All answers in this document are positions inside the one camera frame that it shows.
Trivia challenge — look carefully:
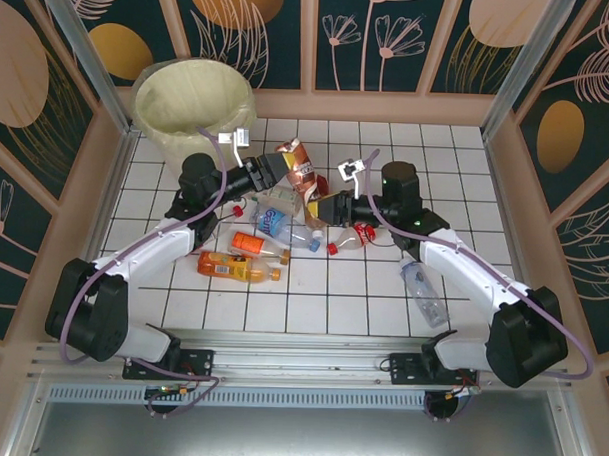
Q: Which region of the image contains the orange label bottle brown cap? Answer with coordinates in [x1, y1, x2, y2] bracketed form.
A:
[228, 229, 293, 266]

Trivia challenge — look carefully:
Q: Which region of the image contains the red label brown tea bottle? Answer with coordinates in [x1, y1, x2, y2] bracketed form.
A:
[298, 173, 333, 230]

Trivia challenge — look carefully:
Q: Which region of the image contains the aluminium frame post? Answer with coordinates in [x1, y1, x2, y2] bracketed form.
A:
[27, 0, 138, 133]
[480, 0, 579, 143]

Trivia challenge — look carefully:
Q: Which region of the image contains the large orange juice bottle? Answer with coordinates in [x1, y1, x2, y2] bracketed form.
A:
[196, 250, 284, 284]

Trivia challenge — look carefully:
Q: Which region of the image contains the perforated metal cable tray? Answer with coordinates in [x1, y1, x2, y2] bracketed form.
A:
[45, 381, 430, 416]

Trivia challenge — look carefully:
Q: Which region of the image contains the white trash bin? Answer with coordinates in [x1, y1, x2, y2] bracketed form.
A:
[128, 56, 260, 160]

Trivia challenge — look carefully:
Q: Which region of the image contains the clear bottle white green label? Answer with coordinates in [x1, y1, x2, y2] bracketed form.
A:
[254, 184, 305, 217]

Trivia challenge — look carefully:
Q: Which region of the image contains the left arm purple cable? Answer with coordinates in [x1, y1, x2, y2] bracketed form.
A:
[57, 122, 232, 422]

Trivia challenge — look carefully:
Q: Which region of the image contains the red cap clear bottle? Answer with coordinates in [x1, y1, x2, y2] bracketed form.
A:
[219, 203, 246, 227]

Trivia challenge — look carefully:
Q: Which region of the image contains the blue label clear water bottle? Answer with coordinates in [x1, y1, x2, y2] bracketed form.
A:
[252, 204, 322, 254]

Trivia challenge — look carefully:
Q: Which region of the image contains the brown label drink bottle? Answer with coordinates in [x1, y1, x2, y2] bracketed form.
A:
[273, 135, 322, 195]

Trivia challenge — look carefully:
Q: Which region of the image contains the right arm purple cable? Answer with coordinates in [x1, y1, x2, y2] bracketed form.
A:
[353, 148, 602, 383]

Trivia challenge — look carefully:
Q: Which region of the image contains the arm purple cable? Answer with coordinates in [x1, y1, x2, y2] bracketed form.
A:
[353, 148, 602, 383]
[57, 122, 232, 422]

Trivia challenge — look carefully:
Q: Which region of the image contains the aluminium mounting rail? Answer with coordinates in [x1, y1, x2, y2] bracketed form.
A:
[26, 322, 577, 399]

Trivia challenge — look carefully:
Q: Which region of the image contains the white ribbed plastic bin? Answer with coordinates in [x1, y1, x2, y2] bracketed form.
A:
[127, 56, 260, 180]

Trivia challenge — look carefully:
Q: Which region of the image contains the small control board with wires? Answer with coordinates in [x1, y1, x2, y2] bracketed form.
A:
[144, 381, 203, 402]
[446, 381, 483, 401]

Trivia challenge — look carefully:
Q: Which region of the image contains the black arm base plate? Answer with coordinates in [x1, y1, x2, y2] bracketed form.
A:
[121, 345, 216, 385]
[378, 351, 434, 389]

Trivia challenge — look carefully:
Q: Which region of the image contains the red label cola bottle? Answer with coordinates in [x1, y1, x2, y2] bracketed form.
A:
[325, 222, 381, 258]

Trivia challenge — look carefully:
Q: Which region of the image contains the clear water bottle pale cap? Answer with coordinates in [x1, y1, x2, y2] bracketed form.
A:
[396, 255, 455, 329]

